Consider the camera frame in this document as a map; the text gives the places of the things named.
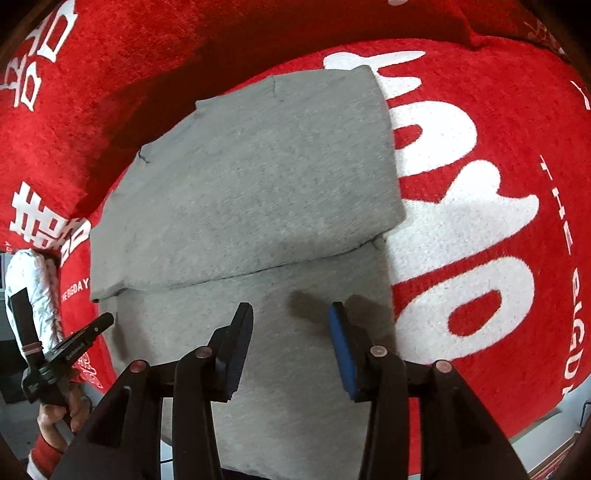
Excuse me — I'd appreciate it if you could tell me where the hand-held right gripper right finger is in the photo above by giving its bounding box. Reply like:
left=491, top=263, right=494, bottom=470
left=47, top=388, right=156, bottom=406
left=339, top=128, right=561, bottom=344
left=328, top=302, right=529, bottom=480

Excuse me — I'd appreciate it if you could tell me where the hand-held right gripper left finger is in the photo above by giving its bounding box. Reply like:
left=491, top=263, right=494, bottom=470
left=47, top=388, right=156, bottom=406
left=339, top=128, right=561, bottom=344
left=50, top=302, right=254, bottom=480

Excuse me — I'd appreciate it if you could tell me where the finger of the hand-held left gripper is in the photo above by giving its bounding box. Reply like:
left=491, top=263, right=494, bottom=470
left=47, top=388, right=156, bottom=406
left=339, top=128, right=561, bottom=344
left=59, top=312, right=115, bottom=360

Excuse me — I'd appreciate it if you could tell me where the grey knit sweater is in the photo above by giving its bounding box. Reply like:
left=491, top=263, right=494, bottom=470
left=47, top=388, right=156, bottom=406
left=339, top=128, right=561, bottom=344
left=89, top=65, right=407, bottom=480

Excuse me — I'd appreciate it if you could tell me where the person's left hand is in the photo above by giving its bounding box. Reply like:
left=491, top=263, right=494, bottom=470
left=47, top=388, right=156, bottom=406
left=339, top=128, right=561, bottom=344
left=36, top=367, right=93, bottom=455

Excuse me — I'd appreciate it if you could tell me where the red printed blanket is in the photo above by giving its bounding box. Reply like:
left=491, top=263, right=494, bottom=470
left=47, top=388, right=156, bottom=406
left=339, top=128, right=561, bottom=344
left=0, top=0, right=591, bottom=476

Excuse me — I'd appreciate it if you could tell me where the black strap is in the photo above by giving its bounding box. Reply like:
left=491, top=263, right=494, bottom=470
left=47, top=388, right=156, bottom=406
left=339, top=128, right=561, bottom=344
left=7, top=291, right=43, bottom=365

